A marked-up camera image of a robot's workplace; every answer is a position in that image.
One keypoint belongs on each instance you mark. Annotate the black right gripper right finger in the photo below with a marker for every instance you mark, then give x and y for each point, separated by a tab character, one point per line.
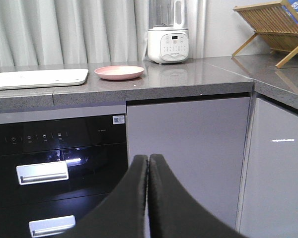
174	213

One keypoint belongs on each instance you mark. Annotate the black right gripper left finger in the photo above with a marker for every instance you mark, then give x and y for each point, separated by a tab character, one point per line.
121	213

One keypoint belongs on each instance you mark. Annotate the pink round plate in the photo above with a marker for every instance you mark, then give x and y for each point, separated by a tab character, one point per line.
119	72

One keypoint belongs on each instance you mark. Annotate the cream bear serving tray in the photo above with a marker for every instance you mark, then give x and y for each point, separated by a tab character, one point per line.
42	78

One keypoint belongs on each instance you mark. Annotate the black disinfection cabinet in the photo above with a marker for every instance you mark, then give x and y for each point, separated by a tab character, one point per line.
54	172

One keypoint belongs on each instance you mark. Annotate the grey corner cabinet door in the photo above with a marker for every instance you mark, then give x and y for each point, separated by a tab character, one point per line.
270	196

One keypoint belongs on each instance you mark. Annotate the grey-white curtain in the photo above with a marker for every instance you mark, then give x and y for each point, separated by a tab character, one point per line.
42	32

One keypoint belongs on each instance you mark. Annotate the wooden dish rack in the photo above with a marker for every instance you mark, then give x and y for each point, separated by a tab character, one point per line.
276	22

